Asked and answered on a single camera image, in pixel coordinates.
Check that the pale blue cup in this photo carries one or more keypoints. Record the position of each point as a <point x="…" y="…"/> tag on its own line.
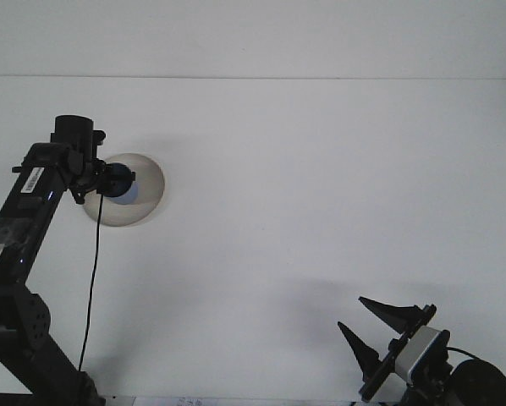
<point x="131" y="196"/>

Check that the pale round plate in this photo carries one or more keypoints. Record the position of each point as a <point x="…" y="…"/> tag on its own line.
<point x="149" y="199"/>

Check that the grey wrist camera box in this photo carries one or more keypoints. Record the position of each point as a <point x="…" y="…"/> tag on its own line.
<point x="418" y="351"/>

